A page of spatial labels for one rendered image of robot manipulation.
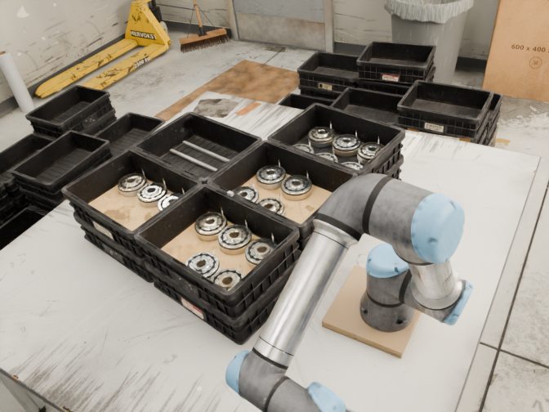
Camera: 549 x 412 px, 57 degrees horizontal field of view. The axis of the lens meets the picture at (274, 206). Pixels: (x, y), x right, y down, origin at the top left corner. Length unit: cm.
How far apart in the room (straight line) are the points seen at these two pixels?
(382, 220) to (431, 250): 10
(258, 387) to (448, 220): 44
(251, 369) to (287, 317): 11
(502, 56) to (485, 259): 249
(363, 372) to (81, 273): 99
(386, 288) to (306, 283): 43
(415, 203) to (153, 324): 96
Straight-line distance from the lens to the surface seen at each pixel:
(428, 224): 88
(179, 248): 160
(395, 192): 92
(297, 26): 478
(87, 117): 315
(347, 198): 94
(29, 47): 496
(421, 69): 302
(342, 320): 148
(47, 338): 172
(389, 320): 143
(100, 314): 170
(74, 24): 523
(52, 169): 287
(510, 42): 400
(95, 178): 189
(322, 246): 94
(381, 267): 130
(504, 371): 233
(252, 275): 133
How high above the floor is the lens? 191
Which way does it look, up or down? 40 degrees down
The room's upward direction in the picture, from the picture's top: 8 degrees counter-clockwise
